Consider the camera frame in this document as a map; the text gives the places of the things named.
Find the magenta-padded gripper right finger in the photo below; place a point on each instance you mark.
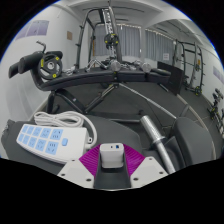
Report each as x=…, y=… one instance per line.
x=150, y=170

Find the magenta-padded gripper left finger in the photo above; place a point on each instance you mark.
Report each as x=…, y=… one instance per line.
x=75, y=171

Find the white charger block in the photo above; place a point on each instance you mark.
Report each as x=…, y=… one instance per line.
x=111, y=156

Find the thick silver barbell bar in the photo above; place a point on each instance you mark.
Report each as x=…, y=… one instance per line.
x=153, y=133

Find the small black bench pad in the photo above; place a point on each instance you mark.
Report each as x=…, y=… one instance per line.
x=193, y=140

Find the large black bench pad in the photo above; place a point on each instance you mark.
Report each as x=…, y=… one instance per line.
x=113, y=131

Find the thin silver floor barbell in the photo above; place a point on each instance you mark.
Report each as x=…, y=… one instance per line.
x=146, y=101

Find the black box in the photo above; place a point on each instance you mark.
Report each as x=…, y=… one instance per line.
x=175, y=83

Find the black yellow exercise machine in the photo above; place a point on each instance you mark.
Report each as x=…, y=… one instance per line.
x=216, y=108

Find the black sit-up bench with rollers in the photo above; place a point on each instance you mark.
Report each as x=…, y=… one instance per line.
x=86, y=78

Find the chrome dumbbell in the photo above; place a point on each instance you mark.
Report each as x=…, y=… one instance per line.
x=115, y=65
x=146, y=67

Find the black yellow-marked weight plate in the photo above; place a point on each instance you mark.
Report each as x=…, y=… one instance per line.
x=107, y=36
x=41, y=68

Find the dark green squat rack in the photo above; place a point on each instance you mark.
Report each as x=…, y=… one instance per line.
x=195, y=66

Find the grey window curtain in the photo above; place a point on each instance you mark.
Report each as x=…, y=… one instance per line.
x=158, y=46
x=130, y=41

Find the pale purple wall posters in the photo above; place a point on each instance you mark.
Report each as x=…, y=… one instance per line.
x=218, y=75

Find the small brown wall plaque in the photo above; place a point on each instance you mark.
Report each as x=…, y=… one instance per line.
x=69, y=35

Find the purple wall poster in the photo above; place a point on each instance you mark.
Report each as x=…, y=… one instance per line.
x=33, y=29

